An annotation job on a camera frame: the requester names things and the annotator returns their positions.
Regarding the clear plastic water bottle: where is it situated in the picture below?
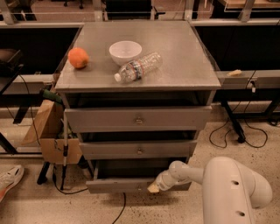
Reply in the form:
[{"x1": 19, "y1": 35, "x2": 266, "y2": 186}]
[{"x1": 114, "y1": 52, "x2": 163, "y2": 83}]

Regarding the grey drawer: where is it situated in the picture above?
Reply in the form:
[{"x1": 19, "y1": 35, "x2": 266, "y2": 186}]
[
  {"x1": 80, "y1": 140, "x2": 197, "y2": 159},
  {"x1": 86, "y1": 157, "x2": 188, "y2": 193},
  {"x1": 65, "y1": 106, "x2": 212, "y2": 133}
]

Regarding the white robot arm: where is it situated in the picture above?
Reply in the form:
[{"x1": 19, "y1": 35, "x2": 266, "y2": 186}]
[{"x1": 148, "y1": 157, "x2": 273, "y2": 224}]

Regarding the white sneaker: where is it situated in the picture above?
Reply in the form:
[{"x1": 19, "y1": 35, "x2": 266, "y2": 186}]
[{"x1": 0, "y1": 164, "x2": 25, "y2": 202}]

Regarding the grey bottom drawer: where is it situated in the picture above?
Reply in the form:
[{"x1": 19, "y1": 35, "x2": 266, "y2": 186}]
[{"x1": 86, "y1": 157, "x2": 188, "y2": 193}]

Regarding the black floor cable front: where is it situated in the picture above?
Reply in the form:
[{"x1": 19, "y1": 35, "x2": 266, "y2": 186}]
[{"x1": 52, "y1": 165, "x2": 127, "y2": 224}]

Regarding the grey middle drawer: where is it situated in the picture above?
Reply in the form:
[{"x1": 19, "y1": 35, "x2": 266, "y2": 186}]
[{"x1": 80, "y1": 140, "x2": 197, "y2": 159}]

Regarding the yellow foam scrap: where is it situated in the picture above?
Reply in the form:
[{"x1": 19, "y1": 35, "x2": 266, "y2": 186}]
[{"x1": 227, "y1": 69, "x2": 242, "y2": 77}]

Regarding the white ceramic bowl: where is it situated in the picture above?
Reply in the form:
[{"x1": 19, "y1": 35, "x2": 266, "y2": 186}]
[{"x1": 109, "y1": 40, "x2": 142, "y2": 66}]

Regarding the grey drawer cabinet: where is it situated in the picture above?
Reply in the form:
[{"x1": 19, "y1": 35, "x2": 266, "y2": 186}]
[{"x1": 53, "y1": 20, "x2": 222, "y2": 187}]

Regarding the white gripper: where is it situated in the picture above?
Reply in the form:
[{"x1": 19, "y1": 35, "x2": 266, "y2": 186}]
[{"x1": 147, "y1": 171, "x2": 177, "y2": 193}]

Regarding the green handled grabber stick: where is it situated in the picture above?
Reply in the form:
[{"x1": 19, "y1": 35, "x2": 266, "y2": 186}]
[{"x1": 40, "y1": 89, "x2": 68, "y2": 191}]

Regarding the grey top drawer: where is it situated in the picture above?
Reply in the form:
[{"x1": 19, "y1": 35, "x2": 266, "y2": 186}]
[{"x1": 65, "y1": 106, "x2": 212, "y2": 133}]

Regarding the brown cardboard box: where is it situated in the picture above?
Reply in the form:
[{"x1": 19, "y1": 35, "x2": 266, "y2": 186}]
[{"x1": 21, "y1": 99, "x2": 84, "y2": 165}]

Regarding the orange fruit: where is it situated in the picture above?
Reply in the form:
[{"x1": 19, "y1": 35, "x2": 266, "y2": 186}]
[{"x1": 67, "y1": 47, "x2": 89, "y2": 69}]

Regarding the black table leg right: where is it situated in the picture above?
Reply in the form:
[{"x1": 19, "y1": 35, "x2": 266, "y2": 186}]
[{"x1": 220, "y1": 101, "x2": 246, "y2": 144}]

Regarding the black floor cable right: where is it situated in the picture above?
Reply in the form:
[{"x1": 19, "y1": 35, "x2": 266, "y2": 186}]
[{"x1": 208, "y1": 70, "x2": 270, "y2": 149}]

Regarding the black floor cable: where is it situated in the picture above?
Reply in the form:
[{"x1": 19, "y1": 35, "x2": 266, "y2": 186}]
[
  {"x1": 52, "y1": 165, "x2": 127, "y2": 224},
  {"x1": 208, "y1": 70, "x2": 270, "y2": 149}
]

